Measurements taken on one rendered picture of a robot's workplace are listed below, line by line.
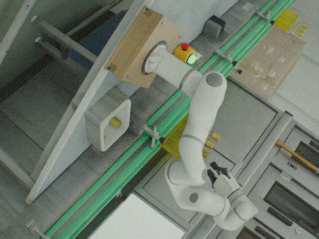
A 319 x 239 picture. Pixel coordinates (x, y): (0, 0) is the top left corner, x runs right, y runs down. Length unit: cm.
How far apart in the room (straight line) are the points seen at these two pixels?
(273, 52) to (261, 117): 374
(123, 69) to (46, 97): 87
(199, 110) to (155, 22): 35
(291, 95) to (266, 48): 102
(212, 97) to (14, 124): 117
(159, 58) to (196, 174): 45
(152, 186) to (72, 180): 41
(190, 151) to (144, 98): 55
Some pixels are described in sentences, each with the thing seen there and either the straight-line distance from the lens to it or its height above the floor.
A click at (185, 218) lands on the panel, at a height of 126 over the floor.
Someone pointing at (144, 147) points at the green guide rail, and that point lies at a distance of 181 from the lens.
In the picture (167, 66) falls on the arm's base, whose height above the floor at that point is 92.
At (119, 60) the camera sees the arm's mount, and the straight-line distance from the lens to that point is 145.
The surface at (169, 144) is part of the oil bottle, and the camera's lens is 185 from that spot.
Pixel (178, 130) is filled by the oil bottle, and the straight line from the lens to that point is 190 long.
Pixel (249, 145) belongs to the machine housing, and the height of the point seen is 129.
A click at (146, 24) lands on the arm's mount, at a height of 80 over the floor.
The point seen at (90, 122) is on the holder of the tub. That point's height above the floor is 78.
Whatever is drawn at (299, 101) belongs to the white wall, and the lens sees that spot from 659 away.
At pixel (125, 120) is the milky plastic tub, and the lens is 172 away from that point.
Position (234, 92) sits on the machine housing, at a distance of 234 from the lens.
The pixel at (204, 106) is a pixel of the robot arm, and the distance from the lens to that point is 133.
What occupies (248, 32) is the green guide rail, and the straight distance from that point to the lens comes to 228.
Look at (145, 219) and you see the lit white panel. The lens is 184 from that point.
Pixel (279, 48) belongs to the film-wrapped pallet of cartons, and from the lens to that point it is 610.
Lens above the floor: 141
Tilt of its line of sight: 15 degrees down
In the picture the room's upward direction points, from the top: 126 degrees clockwise
